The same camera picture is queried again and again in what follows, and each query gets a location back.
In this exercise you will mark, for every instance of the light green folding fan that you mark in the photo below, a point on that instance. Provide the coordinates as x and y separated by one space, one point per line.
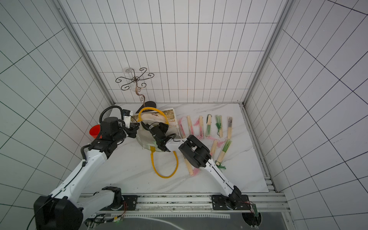
208 125

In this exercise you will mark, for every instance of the grey fan pink tassel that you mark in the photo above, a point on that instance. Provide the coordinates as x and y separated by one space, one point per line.
192 171

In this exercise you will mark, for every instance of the black scrolled metal stand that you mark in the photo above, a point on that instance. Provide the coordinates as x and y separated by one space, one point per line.
131 80

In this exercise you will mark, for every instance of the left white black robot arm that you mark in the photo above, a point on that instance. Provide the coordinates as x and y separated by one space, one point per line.
61 209

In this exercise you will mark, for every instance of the grey pink folding fan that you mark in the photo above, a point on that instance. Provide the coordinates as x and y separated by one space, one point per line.
229 127

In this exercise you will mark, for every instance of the green tasselled folding fan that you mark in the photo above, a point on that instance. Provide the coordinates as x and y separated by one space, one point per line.
219 125

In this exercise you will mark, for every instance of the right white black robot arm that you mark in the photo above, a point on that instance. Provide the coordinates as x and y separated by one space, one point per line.
199 156

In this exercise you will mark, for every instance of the pink tasselled folding fan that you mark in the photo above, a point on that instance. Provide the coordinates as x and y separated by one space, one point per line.
199 123

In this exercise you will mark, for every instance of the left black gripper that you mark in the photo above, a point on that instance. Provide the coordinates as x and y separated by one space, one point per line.
120 125

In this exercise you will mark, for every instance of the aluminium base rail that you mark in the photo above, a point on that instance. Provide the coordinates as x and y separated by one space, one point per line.
184 203

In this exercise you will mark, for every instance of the red plastic goblet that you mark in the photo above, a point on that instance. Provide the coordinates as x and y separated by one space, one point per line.
95 132

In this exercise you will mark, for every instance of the white canvas tote bag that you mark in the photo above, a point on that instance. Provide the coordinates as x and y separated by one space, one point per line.
145 118

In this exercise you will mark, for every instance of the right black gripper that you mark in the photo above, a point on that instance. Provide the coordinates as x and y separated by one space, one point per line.
154 131

